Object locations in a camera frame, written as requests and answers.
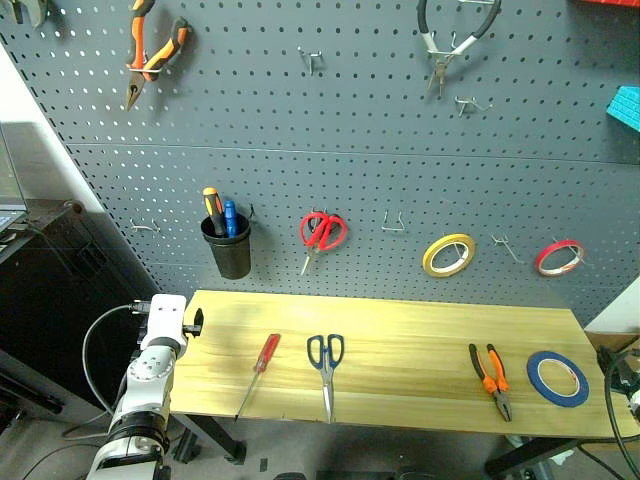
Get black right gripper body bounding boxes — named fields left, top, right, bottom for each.
left=596, top=344, right=640, bottom=392

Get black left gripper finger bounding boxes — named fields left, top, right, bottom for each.
left=182, top=307, right=206, bottom=338

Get brown cardboard box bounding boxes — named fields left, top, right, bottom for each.
left=588, top=331, right=640, bottom=354

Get black plastic cup holder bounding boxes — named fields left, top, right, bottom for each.
left=200, top=211, right=253, bottom=281

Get blue tape roll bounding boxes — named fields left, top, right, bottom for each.
left=526, top=350, right=590, bottom=408

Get black cabinet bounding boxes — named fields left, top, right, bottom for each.
left=0, top=198, right=164, bottom=427

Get black table leg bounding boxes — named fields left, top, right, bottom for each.
left=172, top=413, right=248, bottom=464
left=483, top=435, right=609, bottom=479

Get orange black combination pliers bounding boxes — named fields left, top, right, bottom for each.
left=467, top=342, right=514, bottom=423

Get red tape roll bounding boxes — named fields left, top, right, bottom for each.
left=535, top=239, right=586, bottom=278

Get yellow tape roll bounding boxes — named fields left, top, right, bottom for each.
left=421, top=232, right=477, bottom=279

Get dark grey perforated pegboard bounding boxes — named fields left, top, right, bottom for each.
left=0, top=0, right=640, bottom=326

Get teal plastic bin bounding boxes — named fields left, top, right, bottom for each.
left=606, top=85, right=640, bottom=133

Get orange black needle-nose pliers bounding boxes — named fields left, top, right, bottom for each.
left=123, top=0, right=193, bottom=112

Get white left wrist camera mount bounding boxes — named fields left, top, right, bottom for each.
left=141, top=293, right=188, bottom=351

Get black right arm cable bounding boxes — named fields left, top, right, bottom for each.
left=579, top=367, right=640, bottom=480

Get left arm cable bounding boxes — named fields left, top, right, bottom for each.
left=81, top=299, right=151, bottom=417

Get red handled screwdriver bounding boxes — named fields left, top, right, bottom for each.
left=234, top=332, right=282, bottom=421

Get blue handled screwdriver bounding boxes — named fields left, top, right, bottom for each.
left=223, top=200, right=239, bottom=239

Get orange black handled screwdriver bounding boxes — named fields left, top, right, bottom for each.
left=202, top=186, right=228, bottom=238

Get blue handled scissors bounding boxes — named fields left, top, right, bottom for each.
left=306, top=333, right=345, bottom=424

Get red handled scissors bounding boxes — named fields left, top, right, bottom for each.
left=299, top=211, right=349, bottom=277

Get black white handled pliers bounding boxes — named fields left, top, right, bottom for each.
left=417, top=0, right=503, bottom=99

